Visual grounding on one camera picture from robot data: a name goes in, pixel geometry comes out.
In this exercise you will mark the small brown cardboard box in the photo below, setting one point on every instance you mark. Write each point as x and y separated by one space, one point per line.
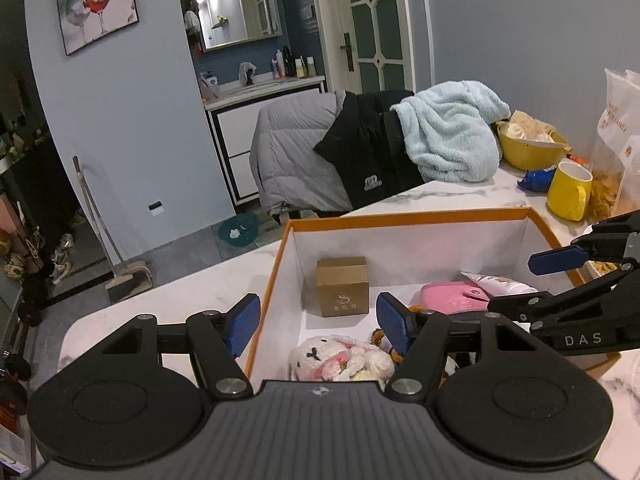
342 287

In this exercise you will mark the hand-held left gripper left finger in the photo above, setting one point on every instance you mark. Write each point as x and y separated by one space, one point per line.
242 324

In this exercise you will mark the crumpled beige paper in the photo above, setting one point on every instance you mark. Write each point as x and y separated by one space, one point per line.
525 127

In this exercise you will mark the yellow mug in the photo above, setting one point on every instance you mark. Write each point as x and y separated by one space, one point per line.
567 195

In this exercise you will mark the black jacket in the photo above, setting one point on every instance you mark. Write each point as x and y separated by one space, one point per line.
370 160

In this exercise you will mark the light blue fleece blanket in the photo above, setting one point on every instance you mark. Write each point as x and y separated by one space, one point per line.
450 130

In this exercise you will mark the yellow bowl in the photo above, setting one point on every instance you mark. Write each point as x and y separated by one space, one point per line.
530 155

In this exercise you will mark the wine glass wall picture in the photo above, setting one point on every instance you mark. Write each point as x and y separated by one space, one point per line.
97 5

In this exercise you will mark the row of toiletry bottles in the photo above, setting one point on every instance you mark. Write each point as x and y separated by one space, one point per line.
292 65

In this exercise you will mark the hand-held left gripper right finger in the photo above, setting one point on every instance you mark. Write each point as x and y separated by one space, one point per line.
395 322

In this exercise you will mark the blue wrapper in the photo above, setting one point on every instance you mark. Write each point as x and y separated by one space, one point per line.
537 180

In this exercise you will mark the white printed bag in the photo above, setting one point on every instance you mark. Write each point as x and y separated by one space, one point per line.
620 110

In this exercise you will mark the framed wall mirror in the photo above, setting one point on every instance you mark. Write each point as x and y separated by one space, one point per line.
235 5

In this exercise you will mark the clear bag of chips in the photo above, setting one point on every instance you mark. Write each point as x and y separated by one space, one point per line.
610 190

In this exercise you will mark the white crochet rabbit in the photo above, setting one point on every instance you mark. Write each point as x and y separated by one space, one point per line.
325 360

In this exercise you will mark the white vanity cabinet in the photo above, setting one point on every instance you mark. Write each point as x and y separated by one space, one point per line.
235 130

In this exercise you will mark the pink snap wallet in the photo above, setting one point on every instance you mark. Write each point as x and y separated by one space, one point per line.
450 297

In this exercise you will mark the orange storage box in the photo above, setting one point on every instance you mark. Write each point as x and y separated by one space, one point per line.
400 240

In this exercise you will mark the pair of sneakers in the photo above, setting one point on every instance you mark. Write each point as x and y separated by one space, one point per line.
62 260

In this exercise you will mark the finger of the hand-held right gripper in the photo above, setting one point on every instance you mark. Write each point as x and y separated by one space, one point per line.
560 305
557 260

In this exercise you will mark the white glazed door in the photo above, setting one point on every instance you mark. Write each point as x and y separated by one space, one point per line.
380 20

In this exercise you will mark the grey down jacket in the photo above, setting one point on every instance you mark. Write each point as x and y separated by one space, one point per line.
290 155

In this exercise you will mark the white hand cream tube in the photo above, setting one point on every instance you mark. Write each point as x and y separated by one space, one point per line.
500 285

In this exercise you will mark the white wall socket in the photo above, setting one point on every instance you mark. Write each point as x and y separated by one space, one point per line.
156 209

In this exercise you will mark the patterned ball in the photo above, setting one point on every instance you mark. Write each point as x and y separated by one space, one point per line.
14 262

